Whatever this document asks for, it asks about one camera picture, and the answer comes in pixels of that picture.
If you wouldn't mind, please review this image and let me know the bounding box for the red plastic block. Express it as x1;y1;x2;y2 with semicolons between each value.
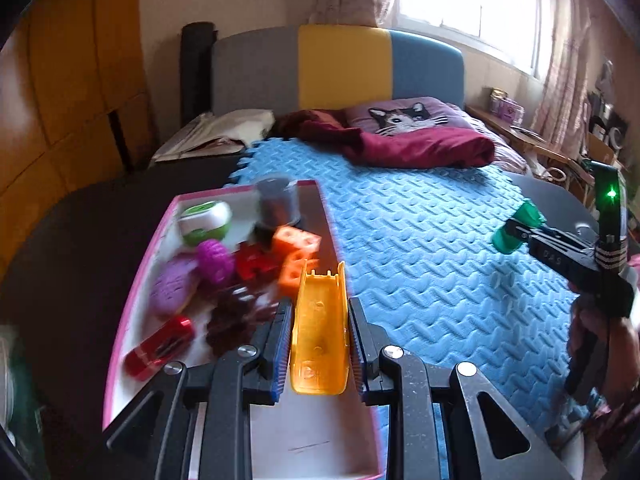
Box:
235;242;281;283

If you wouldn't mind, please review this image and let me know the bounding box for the pink-edged white box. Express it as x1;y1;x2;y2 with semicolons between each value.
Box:
102;179;388;480

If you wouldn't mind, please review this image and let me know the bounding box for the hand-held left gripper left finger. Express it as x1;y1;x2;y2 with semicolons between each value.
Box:
102;297;296;480

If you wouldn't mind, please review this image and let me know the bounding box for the red toy car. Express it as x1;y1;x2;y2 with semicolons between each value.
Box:
124;315;195;378

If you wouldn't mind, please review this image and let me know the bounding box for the person's right hand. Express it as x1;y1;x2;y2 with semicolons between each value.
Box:
570;290;640;411

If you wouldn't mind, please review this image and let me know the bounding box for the magenta round toy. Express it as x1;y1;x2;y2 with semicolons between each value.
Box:
196;239;236;286

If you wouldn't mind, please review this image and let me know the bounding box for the window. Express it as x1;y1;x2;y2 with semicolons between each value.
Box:
395;0;556;78

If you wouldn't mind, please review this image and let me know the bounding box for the grey yellow blue headboard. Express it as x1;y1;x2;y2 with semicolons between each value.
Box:
210;24;466;121

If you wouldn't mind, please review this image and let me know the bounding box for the dark green round container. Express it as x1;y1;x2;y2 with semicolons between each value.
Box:
0;325;51;461

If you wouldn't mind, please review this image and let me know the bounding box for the grey cylinder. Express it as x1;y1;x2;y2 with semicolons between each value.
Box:
254;176;303;233

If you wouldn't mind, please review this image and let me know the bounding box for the pink storage box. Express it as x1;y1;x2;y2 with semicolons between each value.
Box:
489;87;525;123

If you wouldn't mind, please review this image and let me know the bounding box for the purple oval toy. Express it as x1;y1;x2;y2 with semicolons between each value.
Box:
150;255;201;317

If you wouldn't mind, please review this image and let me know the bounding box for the orange plastic scoop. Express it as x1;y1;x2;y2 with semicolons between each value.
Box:
290;260;350;397

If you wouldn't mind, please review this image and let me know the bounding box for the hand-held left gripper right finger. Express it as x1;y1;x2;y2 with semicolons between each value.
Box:
347;297;576;480

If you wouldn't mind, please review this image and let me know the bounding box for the orange cube block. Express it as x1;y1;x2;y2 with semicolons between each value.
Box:
272;226;322;296

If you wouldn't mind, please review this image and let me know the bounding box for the green white round case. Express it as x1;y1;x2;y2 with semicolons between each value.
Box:
179;200;233;248

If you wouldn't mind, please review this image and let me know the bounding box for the wooden side desk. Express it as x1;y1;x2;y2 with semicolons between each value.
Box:
465;105;586;171

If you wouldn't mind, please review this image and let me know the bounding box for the lilac bed quilt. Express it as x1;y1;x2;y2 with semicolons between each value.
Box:
450;105;531;176

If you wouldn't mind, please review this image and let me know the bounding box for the maroon blanket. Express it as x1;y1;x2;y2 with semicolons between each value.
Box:
280;109;496;168

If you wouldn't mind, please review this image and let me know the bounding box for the beige canvas bag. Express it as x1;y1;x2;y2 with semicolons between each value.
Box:
150;109;276;163

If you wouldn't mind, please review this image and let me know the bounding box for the green plastic funnel toy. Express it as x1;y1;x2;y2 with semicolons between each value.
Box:
491;200;543;255

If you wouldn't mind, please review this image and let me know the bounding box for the wooden wardrobe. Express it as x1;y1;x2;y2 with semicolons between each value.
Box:
0;0;161;221

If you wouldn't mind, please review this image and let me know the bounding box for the dark brown plastic toy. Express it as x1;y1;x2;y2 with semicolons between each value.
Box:
205;285;281;356

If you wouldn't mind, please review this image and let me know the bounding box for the black rolled mat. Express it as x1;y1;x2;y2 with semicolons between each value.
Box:
179;21;218;128

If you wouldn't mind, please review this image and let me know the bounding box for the cat print pillow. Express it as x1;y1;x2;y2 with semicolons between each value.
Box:
345;97;473;136

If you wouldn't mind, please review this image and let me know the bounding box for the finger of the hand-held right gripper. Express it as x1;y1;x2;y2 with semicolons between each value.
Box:
504;216;556;253

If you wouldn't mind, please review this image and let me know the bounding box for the blue foam mat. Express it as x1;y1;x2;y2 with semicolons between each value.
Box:
224;137;601;480

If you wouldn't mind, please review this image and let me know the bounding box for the cluttered storage shelf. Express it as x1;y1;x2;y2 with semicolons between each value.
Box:
580;60;640;171

